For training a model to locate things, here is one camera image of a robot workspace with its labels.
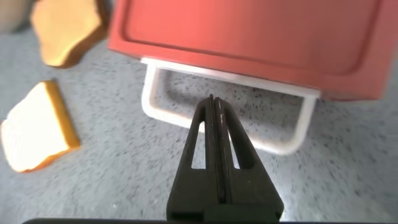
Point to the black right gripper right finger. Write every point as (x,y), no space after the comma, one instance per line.
(248,186)

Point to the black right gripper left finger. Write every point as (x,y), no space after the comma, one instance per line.
(196,186)

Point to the red drawer cabinet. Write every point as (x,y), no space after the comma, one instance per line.
(248,31)

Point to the large white bread slice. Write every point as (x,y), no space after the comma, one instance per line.
(34,130)

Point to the small brown toast slice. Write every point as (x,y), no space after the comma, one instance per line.
(65,28)

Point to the beige ribbed bowl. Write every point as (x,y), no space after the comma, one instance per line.
(11,14)

